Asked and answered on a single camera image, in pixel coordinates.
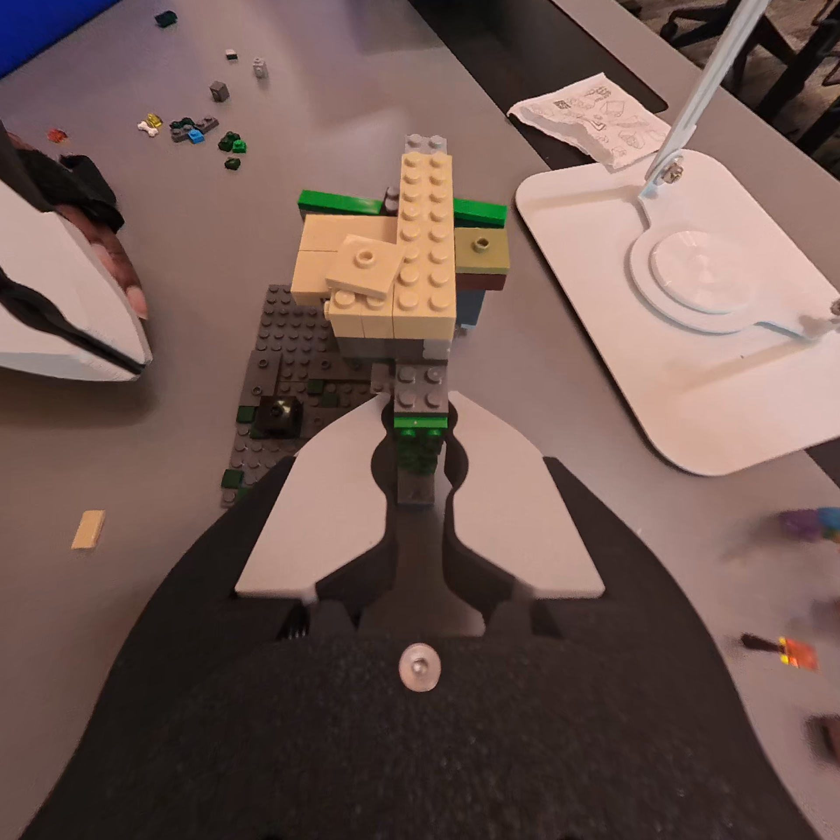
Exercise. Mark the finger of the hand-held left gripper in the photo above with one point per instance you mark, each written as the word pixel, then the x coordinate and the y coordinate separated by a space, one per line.
pixel 59 269
pixel 39 348

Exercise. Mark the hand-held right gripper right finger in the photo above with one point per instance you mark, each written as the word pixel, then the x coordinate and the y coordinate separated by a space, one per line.
pixel 518 525

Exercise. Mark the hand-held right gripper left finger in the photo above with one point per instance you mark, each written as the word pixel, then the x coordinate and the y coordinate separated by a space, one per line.
pixel 321 518

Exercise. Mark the tan tile brick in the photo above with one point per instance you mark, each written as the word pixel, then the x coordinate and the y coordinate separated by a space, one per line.
pixel 88 530

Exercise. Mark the tan square single-stud plate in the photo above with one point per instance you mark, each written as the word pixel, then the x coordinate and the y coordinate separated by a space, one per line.
pixel 364 266

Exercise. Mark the grey tan toy brick build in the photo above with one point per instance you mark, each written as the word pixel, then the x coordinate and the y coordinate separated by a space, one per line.
pixel 426 262

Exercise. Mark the grey desk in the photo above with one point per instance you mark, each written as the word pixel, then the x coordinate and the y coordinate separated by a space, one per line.
pixel 164 394

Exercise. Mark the white desk lamp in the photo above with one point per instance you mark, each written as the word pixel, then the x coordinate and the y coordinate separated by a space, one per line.
pixel 689 328

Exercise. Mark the scattered small loose bricks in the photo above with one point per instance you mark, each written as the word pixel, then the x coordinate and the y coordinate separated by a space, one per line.
pixel 197 128

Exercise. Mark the toy torch piece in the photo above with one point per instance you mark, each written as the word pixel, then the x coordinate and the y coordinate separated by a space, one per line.
pixel 781 652

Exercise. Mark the teal purple toy figure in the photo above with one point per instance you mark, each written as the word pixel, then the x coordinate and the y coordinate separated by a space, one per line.
pixel 810 523

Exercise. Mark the brown toy brick piece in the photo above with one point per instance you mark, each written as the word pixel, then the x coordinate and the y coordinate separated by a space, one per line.
pixel 823 738

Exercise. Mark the black office chair base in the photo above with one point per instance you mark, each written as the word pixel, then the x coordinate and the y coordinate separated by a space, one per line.
pixel 787 39

